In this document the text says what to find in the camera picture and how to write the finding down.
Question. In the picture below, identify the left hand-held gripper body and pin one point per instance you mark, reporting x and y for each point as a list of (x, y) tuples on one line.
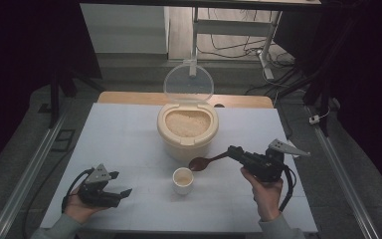
[(96, 195)]

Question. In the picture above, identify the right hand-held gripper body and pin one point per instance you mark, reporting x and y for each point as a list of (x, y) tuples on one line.
[(265, 167)]

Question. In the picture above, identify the brown wooden spoon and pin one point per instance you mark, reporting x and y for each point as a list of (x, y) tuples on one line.
[(197, 164)]

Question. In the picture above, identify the cream rice container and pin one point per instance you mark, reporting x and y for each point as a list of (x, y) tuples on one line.
[(187, 146)]

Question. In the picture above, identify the white rice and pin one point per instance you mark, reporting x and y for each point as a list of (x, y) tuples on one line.
[(187, 123)]

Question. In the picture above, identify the white cup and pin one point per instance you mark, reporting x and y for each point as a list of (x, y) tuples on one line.
[(183, 188)]

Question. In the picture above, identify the person's left hand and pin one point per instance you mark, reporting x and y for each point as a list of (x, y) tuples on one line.
[(79, 209)]

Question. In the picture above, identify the person's right hand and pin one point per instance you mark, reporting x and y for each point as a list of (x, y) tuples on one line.
[(268, 199)]

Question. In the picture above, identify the white table cover sheet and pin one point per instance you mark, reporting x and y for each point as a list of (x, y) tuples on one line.
[(119, 132)]

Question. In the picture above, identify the small white connector box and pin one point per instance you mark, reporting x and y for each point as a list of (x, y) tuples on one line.
[(314, 119)]

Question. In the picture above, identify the clear round container lid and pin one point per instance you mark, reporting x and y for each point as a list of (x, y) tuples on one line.
[(188, 83)]

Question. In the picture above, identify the black metal stand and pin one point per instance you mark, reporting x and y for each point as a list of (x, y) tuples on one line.
[(315, 93), (54, 96)]

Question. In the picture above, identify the dark curtain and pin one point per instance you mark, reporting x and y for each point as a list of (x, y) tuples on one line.
[(20, 49), (364, 66)]

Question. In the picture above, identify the white panel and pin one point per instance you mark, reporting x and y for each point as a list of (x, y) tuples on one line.
[(126, 28)]

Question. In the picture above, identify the black floor frame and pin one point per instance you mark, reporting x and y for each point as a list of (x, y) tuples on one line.
[(57, 142)]

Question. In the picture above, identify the aluminium rail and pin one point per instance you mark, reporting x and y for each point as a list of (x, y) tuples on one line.
[(30, 176), (341, 172)]

